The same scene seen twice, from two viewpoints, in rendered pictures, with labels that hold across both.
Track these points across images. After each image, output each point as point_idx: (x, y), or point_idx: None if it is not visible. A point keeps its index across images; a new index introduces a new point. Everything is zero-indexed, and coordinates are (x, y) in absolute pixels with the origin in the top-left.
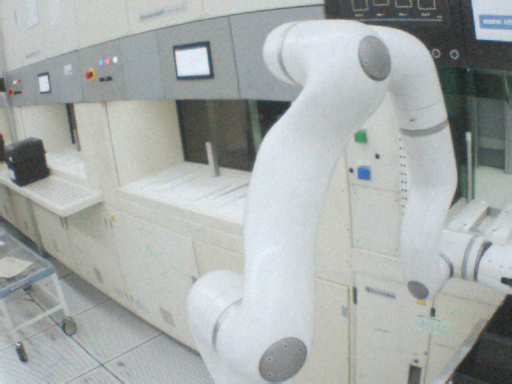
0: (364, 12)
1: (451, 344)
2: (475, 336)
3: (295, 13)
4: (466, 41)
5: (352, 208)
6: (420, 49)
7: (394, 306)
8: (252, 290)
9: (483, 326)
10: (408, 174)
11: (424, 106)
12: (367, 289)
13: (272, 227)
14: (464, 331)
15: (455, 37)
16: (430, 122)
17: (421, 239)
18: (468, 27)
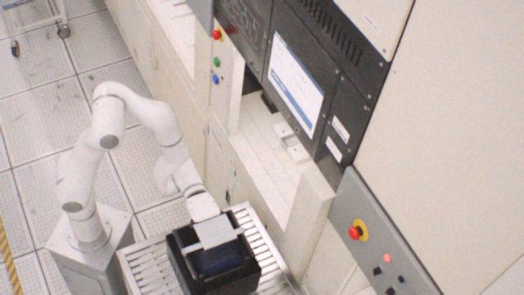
0: (228, 6)
1: (241, 197)
2: (233, 211)
3: None
4: (264, 73)
5: (211, 88)
6: (160, 120)
7: (221, 152)
8: (65, 182)
9: (244, 206)
10: (232, 99)
11: (159, 138)
12: (212, 132)
13: (75, 165)
14: (246, 197)
15: (259, 65)
16: (162, 143)
17: (156, 177)
18: (266, 67)
